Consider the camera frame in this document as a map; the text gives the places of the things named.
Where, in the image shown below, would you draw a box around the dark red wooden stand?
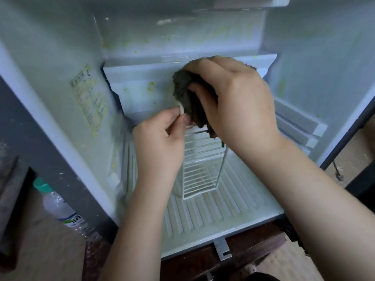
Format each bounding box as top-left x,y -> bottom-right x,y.
82,216 -> 305,281

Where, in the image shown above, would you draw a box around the grey mini fridge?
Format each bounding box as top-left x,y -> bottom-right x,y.
0,0 -> 375,261

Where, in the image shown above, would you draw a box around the dark grey cloth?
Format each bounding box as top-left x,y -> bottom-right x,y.
172,64 -> 259,140

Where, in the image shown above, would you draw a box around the person's dark trousers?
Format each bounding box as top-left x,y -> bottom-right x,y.
243,272 -> 281,281

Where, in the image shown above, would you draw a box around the green cap water bottle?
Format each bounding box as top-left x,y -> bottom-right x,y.
32,177 -> 89,237

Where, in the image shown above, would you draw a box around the person's left forearm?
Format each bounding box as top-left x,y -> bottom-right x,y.
98,184 -> 177,281

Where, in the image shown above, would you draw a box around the white wire shelf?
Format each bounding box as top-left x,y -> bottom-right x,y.
177,102 -> 229,200

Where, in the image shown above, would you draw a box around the black power cable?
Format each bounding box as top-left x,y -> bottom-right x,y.
333,161 -> 345,181

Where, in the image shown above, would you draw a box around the person's left hand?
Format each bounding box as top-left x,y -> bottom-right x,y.
132,106 -> 192,194

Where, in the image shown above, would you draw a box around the person's right hand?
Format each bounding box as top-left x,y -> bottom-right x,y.
184,55 -> 282,164

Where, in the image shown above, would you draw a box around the person's right forearm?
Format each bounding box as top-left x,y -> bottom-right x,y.
249,140 -> 375,281

